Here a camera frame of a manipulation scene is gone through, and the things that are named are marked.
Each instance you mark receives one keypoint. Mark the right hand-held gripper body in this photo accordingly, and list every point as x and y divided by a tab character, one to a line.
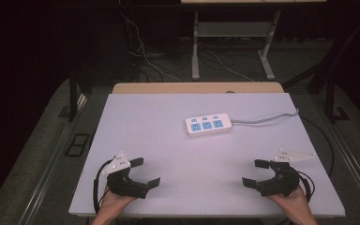
282	181

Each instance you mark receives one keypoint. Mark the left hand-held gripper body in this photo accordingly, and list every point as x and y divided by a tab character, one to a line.
125	184

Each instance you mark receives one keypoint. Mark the white power strip blue sockets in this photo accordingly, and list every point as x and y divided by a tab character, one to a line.
208	125

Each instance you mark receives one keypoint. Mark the person's right hand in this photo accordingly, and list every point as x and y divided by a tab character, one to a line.
292	203

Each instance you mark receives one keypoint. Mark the person's left hand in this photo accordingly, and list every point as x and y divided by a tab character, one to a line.
112	204

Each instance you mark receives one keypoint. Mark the black metal stand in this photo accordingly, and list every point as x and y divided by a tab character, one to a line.
331	100

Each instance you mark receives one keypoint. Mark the wooden table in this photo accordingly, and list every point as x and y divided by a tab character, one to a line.
197	87

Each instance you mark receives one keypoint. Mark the black rectangular floor frame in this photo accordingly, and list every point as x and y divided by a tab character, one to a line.
77	145

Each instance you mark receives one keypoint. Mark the aluminium floor rail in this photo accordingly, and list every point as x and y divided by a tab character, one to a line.
50	162
356	168

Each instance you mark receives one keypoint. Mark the white metal desk frame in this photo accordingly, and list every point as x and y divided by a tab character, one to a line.
195	56

